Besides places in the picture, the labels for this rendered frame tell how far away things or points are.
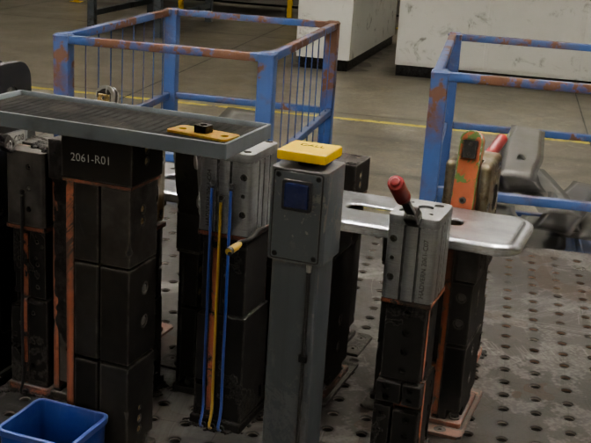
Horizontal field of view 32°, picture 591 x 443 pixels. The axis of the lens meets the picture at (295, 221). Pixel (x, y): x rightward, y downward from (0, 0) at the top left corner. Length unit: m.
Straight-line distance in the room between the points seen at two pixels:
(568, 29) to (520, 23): 0.42
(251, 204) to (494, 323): 0.74
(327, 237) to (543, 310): 0.95
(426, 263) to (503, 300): 0.79
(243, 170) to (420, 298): 0.29
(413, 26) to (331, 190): 8.34
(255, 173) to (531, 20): 8.15
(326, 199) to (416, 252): 0.20
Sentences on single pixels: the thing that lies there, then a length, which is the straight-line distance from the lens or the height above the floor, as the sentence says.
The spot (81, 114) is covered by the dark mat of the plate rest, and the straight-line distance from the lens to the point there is 1.34.
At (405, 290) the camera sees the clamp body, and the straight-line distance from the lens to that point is 1.36.
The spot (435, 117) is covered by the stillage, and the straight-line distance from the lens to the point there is 3.42.
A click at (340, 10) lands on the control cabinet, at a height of 0.54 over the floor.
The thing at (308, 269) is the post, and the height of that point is 1.02.
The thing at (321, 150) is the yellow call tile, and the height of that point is 1.16.
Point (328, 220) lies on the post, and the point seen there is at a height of 1.08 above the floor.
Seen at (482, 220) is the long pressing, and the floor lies 1.00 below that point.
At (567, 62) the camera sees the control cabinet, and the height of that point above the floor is 0.25.
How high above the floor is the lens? 1.43
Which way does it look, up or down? 17 degrees down
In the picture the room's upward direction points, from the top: 4 degrees clockwise
